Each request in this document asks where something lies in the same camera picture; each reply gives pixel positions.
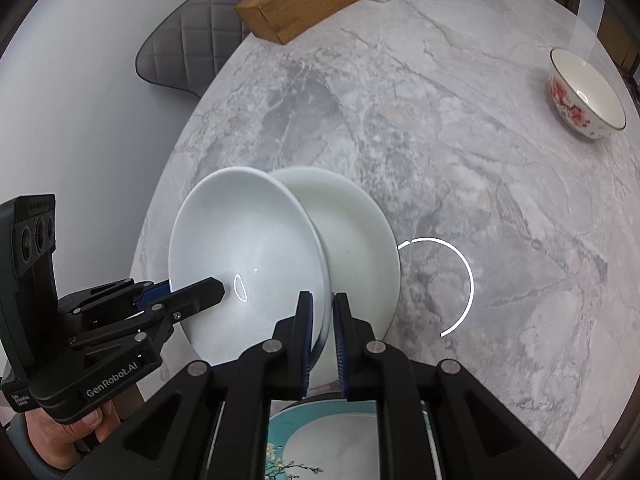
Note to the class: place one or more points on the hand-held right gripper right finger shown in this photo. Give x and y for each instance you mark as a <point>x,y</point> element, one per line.
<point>341,355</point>

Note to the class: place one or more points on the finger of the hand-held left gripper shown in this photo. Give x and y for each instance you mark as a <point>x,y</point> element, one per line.
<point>152,296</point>
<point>200,294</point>

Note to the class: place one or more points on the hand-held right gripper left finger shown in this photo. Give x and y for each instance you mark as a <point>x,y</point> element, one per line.
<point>306,360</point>

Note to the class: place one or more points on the small white bowl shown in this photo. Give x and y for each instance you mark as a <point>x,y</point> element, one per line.
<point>240,240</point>

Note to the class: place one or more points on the teal floral rim plate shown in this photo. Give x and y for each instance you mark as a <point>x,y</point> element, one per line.
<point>325,440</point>

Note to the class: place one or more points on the large white bowl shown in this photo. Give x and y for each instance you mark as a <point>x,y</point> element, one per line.
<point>355,260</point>

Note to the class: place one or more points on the person's left hand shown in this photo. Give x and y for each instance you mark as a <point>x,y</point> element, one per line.
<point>65,440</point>

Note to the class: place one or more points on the grey quilted chair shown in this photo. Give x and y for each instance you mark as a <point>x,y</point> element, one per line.
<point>185,45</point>

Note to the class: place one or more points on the wooden tissue box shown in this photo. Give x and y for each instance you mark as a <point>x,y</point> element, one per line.
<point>300,5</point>

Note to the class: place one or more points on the red floral bowl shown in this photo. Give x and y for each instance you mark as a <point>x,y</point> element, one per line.
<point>582,85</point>

